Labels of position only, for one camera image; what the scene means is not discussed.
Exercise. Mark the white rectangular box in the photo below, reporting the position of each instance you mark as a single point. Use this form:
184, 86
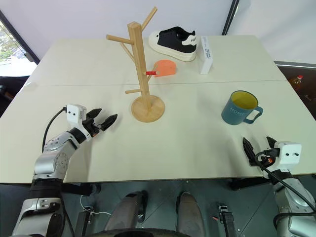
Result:
206, 58

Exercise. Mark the dark rounded robot torso edge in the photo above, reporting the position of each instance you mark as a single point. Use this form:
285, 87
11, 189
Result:
158, 233

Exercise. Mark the dark vertical post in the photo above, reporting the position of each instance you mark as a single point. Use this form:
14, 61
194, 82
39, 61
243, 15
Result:
230, 17

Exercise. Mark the black table frame bracket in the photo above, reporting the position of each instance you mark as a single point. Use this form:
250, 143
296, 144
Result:
79, 189
249, 184

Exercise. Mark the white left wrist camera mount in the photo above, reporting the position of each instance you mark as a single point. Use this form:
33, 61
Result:
75, 113

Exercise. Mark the bottle with red cap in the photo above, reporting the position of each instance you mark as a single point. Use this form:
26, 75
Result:
297, 80

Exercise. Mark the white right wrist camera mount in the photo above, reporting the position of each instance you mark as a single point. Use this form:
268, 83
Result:
290, 153

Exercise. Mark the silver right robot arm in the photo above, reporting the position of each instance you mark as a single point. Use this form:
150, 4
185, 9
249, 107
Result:
292, 197

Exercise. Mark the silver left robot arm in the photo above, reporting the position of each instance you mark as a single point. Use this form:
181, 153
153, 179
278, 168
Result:
50, 163

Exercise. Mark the blue mug with yellow inside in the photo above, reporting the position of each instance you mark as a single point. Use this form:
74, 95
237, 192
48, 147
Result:
234, 112

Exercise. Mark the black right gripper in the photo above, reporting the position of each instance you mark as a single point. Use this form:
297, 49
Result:
267, 156

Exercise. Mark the wooden mug tree stand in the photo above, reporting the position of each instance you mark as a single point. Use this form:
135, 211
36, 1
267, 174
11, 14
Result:
138, 56

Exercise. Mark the black and white sneaker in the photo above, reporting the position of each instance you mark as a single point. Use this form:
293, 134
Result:
174, 42

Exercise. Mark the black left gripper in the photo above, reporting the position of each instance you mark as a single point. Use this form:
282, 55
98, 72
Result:
91, 126

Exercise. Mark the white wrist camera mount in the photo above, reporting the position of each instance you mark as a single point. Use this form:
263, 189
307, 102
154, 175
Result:
75, 113
290, 153

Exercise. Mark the black floor stand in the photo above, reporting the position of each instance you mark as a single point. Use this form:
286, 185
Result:
227, 219
84, 222

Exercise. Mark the dark window frame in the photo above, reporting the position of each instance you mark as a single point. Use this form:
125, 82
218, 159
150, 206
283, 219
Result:
18, 37

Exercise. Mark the grey rounded robot leg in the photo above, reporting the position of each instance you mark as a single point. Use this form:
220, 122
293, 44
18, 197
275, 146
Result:
188, 212
127, 211

